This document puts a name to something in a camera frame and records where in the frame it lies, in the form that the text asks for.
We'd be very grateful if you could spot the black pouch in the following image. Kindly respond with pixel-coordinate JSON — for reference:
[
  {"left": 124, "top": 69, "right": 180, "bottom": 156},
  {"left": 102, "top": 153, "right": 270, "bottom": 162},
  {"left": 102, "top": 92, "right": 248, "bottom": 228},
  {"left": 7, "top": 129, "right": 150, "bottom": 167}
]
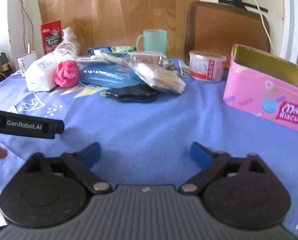
[{"left": 100, "top": 84, "right": 159, "bottom": 103}]

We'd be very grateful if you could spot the red printed carton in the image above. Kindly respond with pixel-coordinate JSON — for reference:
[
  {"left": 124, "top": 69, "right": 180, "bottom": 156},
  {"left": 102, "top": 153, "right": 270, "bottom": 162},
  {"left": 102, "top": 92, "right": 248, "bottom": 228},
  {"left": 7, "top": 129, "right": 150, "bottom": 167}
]
[{"left": 40, "top": 20, "right": 62, "bottom": 54}]

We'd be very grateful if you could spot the mint green mug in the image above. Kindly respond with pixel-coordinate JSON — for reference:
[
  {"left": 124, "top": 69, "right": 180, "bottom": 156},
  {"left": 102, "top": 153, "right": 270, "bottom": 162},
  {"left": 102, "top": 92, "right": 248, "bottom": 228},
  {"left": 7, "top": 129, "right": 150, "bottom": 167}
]
[{"left": 136, "top": 29, "right": 167, "bottom": 53}]

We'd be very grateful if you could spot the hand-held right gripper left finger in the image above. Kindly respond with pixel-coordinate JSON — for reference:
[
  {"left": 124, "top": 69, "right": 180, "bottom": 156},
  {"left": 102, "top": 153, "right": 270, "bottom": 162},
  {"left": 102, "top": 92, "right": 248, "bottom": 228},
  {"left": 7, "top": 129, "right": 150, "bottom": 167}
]
[{"left": 21, "top": 142, "right": 112, "bottom": 195}]

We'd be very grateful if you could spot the blue printed tablecloth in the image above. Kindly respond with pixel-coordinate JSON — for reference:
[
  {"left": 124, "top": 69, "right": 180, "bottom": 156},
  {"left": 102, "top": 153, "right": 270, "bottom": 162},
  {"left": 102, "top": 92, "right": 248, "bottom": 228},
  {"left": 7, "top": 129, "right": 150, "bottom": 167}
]
[{"left": 0, "top": 56, "right": 298, "bottom": 239}]

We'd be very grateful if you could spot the pink tin box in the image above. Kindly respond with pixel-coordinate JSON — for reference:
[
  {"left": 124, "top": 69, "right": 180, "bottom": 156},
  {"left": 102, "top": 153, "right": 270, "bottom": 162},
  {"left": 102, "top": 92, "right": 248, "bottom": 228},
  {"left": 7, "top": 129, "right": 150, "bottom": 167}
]
[{"left": 223, "top": 44, "right": 298, "bottom": 137}]

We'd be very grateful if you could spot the pink yarn ball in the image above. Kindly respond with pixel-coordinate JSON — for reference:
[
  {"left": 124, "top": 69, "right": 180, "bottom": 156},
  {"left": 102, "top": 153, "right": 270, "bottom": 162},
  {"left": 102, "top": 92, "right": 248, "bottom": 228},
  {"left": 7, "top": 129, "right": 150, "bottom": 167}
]
[{"left": 54, "top": 60, "right": 79, "bottom": 88}]

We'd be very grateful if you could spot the small white box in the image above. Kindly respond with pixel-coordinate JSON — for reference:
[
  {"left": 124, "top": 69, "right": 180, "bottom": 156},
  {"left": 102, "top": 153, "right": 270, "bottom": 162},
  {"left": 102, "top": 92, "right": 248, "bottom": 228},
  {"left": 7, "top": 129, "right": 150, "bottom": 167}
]
[{"left": 16, "top": 44, "right": 38, "bottom": 78}]

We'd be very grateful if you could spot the cotton swab packet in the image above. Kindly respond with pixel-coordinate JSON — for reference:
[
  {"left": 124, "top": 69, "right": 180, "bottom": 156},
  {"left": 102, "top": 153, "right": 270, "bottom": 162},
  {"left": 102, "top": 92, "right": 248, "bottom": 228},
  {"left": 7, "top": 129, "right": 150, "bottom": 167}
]
[{"left": 129, "top": 62, "right": 187, "bottom": 95}]

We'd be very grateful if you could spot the black tape cross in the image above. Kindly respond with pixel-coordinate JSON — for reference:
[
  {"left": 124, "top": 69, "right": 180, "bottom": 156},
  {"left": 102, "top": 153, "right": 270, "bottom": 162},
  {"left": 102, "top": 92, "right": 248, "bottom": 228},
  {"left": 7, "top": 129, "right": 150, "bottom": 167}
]
[{"left": 218, "top": 0, "right": 268, "bottom": 13}]

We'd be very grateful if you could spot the blue flat pack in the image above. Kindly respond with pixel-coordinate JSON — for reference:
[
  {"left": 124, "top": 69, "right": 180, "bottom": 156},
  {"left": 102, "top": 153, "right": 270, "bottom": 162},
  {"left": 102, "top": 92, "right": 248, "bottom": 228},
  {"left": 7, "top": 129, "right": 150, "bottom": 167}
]
[{"left": 79, "top": 61, "right": 142, "bottom": 89}]

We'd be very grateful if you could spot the round tub with red label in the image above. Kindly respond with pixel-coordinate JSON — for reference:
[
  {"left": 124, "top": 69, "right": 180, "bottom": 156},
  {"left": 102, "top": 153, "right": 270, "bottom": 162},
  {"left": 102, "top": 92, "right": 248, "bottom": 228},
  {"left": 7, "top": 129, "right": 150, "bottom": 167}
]
[{"left": 189, "top": 51, "right": 227, "bottom": 82}]

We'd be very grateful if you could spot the wooden board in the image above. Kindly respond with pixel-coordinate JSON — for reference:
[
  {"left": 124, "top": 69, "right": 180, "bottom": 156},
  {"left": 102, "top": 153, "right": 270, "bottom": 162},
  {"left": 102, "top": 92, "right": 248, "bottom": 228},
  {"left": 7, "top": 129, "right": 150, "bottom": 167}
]
[{"left": 38, "top": 0, "right": 199, "bottom": 55}]

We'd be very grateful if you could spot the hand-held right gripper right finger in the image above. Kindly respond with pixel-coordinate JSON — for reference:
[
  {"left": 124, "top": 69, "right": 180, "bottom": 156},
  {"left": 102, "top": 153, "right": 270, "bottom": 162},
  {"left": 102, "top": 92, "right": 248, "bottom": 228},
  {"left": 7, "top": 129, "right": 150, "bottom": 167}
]
[{"left": 180, "top": 142, "right": 277, "bottom": 195}]

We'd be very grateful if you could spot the clear plastic bag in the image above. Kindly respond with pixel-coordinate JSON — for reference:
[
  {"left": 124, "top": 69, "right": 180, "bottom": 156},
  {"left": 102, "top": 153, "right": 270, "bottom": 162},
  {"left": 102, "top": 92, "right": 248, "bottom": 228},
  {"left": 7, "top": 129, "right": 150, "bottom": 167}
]
[{"left": 56, "top": 27, "right": 81, "bottom": 55}]

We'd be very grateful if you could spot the clear packet with brown contents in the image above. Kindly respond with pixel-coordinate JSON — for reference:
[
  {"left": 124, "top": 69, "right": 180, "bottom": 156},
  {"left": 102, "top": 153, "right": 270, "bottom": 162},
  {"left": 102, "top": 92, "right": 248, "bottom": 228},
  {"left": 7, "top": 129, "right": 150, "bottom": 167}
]
[{"left": 129, "top": 52, "right": 170, "bottom": 68}]

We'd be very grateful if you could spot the white tissue pack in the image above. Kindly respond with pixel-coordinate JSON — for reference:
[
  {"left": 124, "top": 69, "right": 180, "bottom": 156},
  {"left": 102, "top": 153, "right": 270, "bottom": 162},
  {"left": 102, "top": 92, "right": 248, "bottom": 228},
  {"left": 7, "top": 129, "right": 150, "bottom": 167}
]
[{"left": 25, "top": 50, "right": 76, "bottom": 92}]

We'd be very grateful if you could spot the grey wall cable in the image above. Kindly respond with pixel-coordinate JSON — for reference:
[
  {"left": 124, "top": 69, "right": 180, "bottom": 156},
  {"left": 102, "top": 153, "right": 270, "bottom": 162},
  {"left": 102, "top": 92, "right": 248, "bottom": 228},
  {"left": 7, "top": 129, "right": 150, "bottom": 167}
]
[{"left": 16, "top": 0, "right": 36, "bottom": 53}]

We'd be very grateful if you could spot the white cable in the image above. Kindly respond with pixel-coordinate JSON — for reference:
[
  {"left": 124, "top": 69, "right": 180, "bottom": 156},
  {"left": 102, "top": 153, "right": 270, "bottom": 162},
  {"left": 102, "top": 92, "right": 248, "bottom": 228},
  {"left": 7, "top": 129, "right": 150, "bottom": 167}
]
[{"left": 243, "top": 0, "right": 275, "bottom": 55}]

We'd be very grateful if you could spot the green and blue snack packet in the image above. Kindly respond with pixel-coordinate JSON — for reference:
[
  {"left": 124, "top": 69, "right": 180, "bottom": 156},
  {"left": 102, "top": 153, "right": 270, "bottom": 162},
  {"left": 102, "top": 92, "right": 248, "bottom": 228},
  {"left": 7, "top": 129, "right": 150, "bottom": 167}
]
[{"left": 88, "top": 46, "right": 136, "bottom": 55}]

